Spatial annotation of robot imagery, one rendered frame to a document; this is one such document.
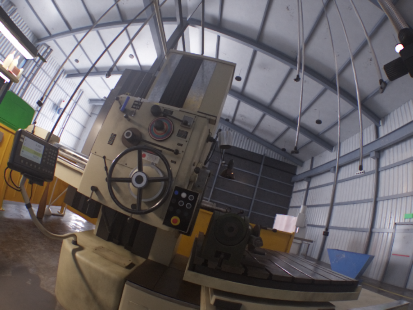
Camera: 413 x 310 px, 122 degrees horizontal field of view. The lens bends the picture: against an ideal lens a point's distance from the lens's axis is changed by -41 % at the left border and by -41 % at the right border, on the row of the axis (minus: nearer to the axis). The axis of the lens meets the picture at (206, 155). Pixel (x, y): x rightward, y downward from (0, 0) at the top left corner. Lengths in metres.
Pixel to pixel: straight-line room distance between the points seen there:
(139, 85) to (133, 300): 2.21
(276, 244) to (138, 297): 3.02
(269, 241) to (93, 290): 3.15
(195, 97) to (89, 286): 2.08
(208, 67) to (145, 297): 2.43
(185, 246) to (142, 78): 2.88
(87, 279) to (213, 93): 2.18
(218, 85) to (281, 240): 3.02
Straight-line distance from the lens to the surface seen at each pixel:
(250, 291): 1.20
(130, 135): 1.31
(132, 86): 2.49
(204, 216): 3.63
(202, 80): 2.35
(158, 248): 1.96
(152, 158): 1.29
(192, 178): 1.26
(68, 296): 1.86
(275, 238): 3.94
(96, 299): 1.67
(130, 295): 1.51
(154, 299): 1.46
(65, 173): 1.99
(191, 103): 2.17
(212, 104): 2.17
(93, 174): 1.46
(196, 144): 1.28
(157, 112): 1.35
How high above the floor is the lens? 1.28
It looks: 15 degrees up
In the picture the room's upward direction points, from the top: 18 degrees clockwise
